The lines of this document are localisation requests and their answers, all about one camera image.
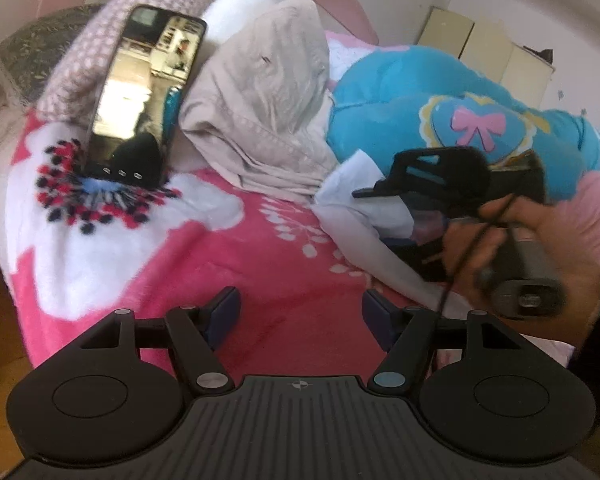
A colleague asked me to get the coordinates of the pink checkered pillow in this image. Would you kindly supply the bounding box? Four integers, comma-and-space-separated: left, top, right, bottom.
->
35, 0, 241, 127

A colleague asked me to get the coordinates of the pink and grey floral quilt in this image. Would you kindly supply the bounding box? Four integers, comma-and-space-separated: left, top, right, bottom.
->
545, 110, 600, 272

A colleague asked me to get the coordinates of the black cable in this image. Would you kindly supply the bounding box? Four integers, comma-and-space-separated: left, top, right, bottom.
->
437, 195, 516, 317

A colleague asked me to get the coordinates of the teal plastic object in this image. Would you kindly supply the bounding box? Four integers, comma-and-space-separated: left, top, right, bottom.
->
162, 85, 184, 137

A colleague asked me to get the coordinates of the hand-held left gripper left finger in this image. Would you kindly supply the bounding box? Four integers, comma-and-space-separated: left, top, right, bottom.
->
80, 286, 242, 395

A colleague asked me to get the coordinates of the pink and white headboard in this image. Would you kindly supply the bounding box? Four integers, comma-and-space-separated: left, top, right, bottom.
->
30, 0, 381, 47

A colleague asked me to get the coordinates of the pink floral bed blanket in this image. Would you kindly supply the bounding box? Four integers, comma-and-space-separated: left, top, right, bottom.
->
0, 95, 576, 397

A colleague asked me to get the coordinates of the blue quilt with bow print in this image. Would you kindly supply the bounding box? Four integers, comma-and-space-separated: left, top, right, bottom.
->
325, 30, 600, 207

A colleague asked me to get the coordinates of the white pillow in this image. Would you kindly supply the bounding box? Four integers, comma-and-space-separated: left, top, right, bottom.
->
200, 0, 286, 61

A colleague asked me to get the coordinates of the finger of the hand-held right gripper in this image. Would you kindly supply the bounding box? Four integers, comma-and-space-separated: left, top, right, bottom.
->
352, 147, 456, 202
395, 237, 449, 284

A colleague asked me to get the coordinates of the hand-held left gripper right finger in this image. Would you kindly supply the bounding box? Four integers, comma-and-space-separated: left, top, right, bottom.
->
362, 289, 526, 396

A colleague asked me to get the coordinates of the white shirt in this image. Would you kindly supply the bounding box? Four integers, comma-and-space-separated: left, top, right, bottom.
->
312, 150, 481, 319

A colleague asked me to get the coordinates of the black smartphone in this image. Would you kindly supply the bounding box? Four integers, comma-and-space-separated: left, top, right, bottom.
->
82, 4, 208, 189

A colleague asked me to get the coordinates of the person's right hand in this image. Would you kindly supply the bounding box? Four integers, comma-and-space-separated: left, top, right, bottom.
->
442, 195, 600, 347

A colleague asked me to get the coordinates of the white crumpled clothes pile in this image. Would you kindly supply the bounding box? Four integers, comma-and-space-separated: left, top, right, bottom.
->
180, 0, 339, 204

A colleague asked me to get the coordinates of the dark patterned pillow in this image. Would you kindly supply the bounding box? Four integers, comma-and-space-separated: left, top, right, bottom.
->
0, 4, 106, 111

